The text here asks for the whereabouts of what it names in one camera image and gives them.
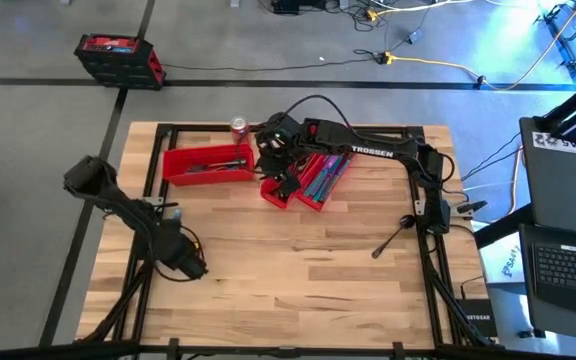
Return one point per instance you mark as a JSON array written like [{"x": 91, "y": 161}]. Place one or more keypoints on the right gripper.
[{"x": 278, "y": 162}]

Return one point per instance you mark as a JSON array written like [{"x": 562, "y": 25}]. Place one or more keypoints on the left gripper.
[{"x": 185, "y": 257}]

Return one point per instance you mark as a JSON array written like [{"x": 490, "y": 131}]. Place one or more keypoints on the red plastic bin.
[
  {"x": 178, "y": 177},
  {"x": 268, "y": 192},
  {"x": 313, "y": 202}
]

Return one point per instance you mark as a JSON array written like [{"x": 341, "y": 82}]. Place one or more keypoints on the rainbow iridescent knife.
[{"x": 317, "y": 181}]

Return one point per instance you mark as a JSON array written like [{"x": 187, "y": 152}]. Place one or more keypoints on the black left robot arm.
[{"x": 118, "y": 205}]

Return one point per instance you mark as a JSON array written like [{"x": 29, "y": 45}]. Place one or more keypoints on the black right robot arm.
[{"x": 373, "y": 150}]

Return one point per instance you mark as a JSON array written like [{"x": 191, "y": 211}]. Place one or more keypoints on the red soda can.
[{"x": 239, "y": 129}]

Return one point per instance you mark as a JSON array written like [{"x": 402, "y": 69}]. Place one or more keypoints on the black metal spoon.
[{"x": 407, "y": 220}]

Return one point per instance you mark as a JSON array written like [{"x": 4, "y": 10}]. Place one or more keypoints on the black floor device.
[{"x": 288, "y": 6}]

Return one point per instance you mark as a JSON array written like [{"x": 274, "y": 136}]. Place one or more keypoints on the black power brick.
[{"x": 415, "y": 36}]

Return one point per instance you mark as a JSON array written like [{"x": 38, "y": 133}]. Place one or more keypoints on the red and black toolbox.
[{"x": 118, "y": 65}]

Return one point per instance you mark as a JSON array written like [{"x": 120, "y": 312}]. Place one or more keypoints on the white printed box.
[{"x": 503, "y": 260}]

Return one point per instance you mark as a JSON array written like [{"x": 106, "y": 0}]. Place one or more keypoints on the grey closed laptop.
[{"x": 563, "y": 190}]

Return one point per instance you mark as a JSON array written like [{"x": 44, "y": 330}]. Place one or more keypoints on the open laptop with keyboard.
[{"x": 568, "y": 270}]

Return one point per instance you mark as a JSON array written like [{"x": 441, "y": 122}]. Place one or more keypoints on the black table frame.
[{"x": 203, "y": 128}]

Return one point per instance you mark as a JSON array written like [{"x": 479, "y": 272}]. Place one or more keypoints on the black network switch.
[{"x": 478, "y": 317}]

